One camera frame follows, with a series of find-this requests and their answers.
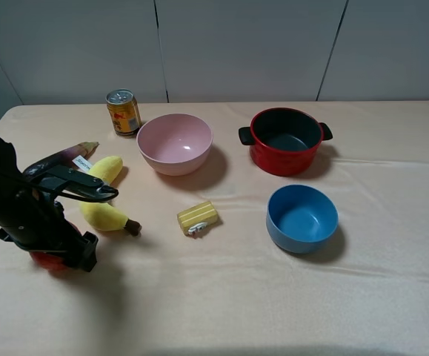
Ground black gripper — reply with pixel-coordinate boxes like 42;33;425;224
0;138;99;272

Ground red toy apple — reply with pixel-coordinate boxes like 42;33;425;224
30;221;81;272

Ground purple toy eggplant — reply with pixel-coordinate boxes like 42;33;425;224
22;142;99;177

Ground yellow plush banana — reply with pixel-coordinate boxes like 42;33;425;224
79;156;142;236

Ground gold drink can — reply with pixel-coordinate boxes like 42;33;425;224
106;88;142;136

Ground pink plastic bowl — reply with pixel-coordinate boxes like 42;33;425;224
136;113;213;177

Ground blue plastic bowl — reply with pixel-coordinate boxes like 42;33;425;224
266;185;339;254

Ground peach tablecloth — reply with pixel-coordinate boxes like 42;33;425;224
0;102;429;355

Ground red pot with black handles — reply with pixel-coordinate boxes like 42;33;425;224
238;108;333;177

